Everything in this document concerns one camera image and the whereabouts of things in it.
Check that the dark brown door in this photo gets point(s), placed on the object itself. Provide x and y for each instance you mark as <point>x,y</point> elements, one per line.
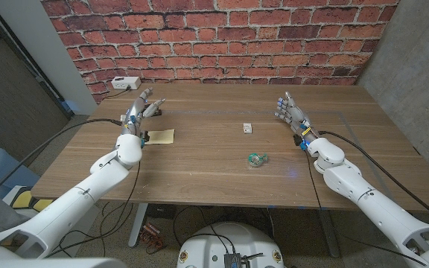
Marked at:
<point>6,104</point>

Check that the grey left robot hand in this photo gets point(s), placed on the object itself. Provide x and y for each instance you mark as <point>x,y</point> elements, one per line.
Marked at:
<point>134,117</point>

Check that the black module on torso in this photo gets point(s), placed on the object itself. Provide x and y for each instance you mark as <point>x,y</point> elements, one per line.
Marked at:
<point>233,261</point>

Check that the red brick print backdrop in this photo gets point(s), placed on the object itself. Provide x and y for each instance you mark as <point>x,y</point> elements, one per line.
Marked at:
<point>218,41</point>

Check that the yellow paper label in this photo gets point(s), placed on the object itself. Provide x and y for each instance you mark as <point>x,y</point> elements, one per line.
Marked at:
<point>162,137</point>

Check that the white matchbox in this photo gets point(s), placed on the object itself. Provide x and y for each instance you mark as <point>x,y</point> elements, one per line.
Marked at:
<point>247,128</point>

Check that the white base with yellow pads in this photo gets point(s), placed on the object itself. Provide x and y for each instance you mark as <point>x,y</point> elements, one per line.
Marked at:
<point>26,199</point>

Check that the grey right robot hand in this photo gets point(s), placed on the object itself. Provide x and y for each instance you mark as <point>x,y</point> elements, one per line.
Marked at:
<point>295,117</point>

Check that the white power strip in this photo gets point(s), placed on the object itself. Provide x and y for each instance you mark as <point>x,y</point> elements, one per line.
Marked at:
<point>126,82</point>

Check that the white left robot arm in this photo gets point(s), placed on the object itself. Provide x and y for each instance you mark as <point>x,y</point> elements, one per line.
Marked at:
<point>88,190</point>

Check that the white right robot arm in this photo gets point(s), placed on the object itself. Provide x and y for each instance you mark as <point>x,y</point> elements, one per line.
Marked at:
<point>363,193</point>

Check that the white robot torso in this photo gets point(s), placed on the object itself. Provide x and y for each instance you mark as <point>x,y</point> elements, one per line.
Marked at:
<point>229,242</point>

